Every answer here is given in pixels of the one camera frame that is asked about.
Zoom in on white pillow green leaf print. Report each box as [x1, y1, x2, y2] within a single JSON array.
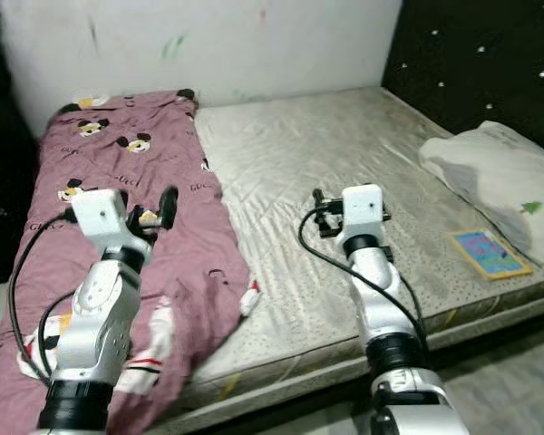
[[417, 121, 544, 271]]

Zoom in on pink cartoon mouse blanket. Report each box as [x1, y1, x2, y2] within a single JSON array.
[[0, 89, 262, 435]]

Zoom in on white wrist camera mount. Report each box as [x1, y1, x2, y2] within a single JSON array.
[[71, 188, 151, 264], [337, 184, 389, 247]]

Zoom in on grey quilted mattress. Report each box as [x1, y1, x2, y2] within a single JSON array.
[[145, 86, 544, 431]]

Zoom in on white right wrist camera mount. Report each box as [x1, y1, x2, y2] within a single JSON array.
[[337, 184, 389, 247]]

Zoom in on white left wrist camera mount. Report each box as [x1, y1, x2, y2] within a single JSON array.
[[71, 188, 151, 264]]

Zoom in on short black left arm cable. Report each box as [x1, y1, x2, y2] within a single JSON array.
[[37, 290, 78, 377]]

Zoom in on blue yellow children's book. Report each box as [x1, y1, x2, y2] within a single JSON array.
[[446, 229, 534, 280]]

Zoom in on black tufted headboard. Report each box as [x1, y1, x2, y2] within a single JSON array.
[[381, 0, 544, 157]]

